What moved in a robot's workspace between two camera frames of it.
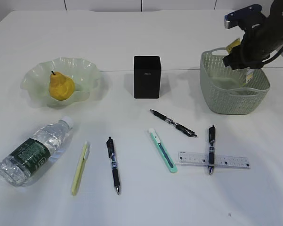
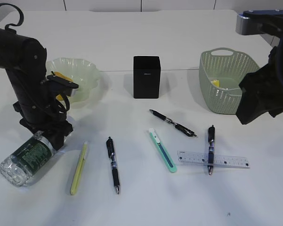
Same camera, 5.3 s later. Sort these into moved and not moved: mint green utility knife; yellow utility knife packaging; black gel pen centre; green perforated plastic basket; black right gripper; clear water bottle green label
Moved: yellow utility knife packaging; black right gripper
Not moved: black gel pen centre; green perforated plastic basket; clear water bottle green label; mint green utility knife
